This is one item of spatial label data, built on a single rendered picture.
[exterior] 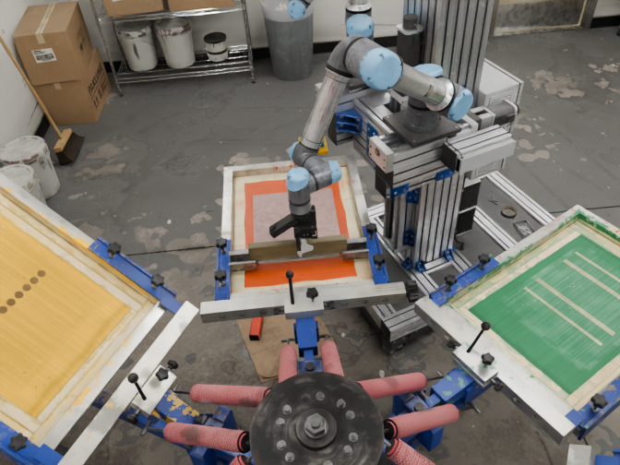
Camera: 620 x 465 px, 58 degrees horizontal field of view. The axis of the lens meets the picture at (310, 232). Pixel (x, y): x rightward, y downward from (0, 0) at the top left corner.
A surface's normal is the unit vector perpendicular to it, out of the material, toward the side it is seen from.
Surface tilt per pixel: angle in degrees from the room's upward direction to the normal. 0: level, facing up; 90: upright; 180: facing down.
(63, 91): 89
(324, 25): 90
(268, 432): 0
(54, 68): 90
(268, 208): 0
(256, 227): 0
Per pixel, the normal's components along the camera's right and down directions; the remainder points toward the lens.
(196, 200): -0.06, -0.73
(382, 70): 0.43, 0.54
